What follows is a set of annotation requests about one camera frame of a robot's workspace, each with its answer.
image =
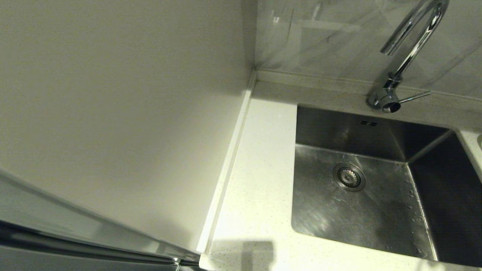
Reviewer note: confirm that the metal sink drain strainer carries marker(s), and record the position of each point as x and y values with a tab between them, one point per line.
349	177

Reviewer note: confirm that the stainless steel sink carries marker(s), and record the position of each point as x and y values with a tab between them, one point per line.
339	222

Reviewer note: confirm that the chrome gooseneck faucet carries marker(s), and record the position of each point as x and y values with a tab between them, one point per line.
389	98

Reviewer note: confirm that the stainless steel refrigerator door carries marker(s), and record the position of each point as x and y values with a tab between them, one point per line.
37	241

